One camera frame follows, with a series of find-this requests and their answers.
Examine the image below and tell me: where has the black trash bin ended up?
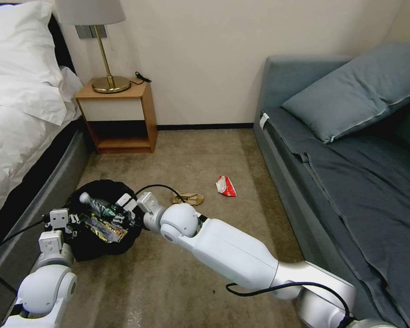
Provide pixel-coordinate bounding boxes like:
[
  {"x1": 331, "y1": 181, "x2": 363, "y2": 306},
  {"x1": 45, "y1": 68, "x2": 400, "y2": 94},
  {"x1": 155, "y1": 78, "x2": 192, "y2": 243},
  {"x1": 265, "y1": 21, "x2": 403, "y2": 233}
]
[{"x1": 65, "y1": 179, "x2": 145, "y2": 263}]

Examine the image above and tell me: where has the shiny gold snack wrapper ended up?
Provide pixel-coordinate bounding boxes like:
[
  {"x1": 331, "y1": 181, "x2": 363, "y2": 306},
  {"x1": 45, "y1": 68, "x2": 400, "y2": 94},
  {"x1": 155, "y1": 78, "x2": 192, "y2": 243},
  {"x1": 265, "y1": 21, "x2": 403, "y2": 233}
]
[{"x1": 83, "y1": 213, "x2": 129, "y2": 244}]

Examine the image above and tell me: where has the clear plastic bottle green label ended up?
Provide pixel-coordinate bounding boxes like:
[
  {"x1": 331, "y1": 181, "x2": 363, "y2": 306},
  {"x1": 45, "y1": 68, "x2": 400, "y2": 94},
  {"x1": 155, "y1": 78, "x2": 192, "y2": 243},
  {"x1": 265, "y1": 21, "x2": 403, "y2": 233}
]
[{"x1": 79, "y1": 192, "x2": 124, "y2": 220}]

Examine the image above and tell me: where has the grey bed base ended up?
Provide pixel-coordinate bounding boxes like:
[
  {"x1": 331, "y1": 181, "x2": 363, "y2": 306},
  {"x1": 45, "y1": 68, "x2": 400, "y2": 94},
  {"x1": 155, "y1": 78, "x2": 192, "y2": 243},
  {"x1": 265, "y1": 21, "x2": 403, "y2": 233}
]
[{"x1": 0, "y1": 118, "x2": 90, "y2": 310}]

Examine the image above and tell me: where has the brown crumpled paper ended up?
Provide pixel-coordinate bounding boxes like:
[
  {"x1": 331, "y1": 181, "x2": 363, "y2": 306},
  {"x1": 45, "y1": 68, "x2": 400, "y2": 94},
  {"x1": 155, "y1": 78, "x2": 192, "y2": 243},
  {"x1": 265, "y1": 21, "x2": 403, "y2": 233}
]
[{"x1": 172, "y1": 192, "x2": 205, "y2": 207}]

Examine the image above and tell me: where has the red white crumpled wrapper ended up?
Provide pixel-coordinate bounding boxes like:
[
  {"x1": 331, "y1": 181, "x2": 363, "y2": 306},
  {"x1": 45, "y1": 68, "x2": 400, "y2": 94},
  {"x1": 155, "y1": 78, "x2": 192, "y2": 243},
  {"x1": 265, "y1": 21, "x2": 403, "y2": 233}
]
[{"x1": 215, "y1": 175, "x2": 238, "y2": 198}]

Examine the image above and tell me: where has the white duvet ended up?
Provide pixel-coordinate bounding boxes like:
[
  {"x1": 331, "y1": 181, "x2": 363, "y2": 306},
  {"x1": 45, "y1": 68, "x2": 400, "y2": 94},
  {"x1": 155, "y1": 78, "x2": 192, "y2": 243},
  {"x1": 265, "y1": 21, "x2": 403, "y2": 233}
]
[{"x1": 0, "y1": 65, "x2": 85, "y2": 225}]

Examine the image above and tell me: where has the wooden nightstand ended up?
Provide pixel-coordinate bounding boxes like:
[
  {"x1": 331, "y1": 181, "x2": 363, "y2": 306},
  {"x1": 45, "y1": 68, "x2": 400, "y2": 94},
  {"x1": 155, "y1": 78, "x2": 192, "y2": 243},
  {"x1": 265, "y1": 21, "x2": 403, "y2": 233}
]
[{"x1": 74, "y1": 77, "x2": 159, "y2": 155}]

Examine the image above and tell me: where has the brass table lamp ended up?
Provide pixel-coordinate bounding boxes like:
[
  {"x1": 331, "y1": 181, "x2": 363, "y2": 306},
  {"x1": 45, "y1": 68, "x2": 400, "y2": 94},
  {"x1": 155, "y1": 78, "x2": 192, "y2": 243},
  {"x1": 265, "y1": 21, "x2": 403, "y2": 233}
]
[{"x1": 54, "y1": 0, "x2": 133, "y2": 95}]

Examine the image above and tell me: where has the blue-grey sofa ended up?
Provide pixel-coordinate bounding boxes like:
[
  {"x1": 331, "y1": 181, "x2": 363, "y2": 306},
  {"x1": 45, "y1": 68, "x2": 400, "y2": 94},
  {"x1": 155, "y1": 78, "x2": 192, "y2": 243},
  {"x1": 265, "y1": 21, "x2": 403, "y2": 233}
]
[{"x1": 253, "y1": 42, "x2": 410, "y2": 328}]

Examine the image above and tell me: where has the black headboard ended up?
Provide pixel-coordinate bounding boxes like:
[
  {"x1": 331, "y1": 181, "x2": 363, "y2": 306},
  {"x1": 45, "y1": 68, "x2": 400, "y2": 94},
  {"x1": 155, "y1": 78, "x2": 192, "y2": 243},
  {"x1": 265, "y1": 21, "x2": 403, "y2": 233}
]
[{"x1": 47, "y1": 13, "x2": 77, "y2": 75}]

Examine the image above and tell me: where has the white pillow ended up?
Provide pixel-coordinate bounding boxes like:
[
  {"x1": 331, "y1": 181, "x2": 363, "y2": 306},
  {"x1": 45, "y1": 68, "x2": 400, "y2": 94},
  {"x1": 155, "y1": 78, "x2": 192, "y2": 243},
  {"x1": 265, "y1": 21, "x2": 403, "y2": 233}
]
[{"x1": 0, "y1": 0, "x2": 65, "y2": 103}]

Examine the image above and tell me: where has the dark blue sofa sheet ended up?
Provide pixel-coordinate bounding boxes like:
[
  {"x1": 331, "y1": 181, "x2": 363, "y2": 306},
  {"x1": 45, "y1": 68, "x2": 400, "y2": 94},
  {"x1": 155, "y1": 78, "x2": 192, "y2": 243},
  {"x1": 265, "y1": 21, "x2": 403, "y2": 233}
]
[{"x1": 269, "y1": 106, "x2": 410, "y2": 320}]

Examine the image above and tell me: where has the blue-grey pillow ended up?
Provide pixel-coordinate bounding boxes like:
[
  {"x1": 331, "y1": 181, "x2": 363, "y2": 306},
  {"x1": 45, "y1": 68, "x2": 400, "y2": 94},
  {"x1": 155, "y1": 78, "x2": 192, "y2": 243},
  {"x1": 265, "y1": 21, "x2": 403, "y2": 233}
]
[{"x1": 281, "y1": 42, "x2": 410, "y2": 144}]

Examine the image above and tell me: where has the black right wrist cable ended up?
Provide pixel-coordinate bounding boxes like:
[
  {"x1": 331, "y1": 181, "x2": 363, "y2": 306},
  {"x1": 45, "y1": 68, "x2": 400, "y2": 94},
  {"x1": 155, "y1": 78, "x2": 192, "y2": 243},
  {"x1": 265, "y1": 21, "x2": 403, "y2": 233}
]
[{"x1": 128, "y1": 184, "x2": 185, "y2": 205}]

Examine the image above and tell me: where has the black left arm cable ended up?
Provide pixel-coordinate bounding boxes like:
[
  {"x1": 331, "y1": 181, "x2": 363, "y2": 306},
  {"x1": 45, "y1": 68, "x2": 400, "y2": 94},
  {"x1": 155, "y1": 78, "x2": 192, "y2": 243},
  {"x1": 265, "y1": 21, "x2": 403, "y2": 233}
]
[{"x1": 0, "y1": 215, "x2": 50, "y2": 295}]

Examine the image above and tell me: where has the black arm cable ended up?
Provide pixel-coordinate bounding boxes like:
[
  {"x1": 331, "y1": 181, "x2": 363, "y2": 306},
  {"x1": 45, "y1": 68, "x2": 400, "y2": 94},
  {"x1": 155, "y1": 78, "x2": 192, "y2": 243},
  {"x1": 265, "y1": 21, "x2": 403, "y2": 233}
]
[
  {"x1": 225, "y1": 281, "x2": 350, "y2": 320},
  {"x1": 0, "y1": 215, "x2": 50, "y2": 295}
]

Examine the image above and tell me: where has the thin black cord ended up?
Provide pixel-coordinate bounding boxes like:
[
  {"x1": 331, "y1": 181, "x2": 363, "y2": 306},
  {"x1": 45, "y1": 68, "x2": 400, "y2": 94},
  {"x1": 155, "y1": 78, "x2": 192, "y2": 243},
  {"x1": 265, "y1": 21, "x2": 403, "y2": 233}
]
[{"x1": 133, "y1": 71, "x2": 153, "y2": 85}]

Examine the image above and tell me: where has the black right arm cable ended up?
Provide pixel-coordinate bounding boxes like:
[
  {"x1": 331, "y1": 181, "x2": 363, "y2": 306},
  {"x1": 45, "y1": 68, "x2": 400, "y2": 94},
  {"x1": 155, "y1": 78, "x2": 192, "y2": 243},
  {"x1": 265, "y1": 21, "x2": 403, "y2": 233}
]
[{"x1": 225, "y1": 281, "x2": 350, "y2": 320}]

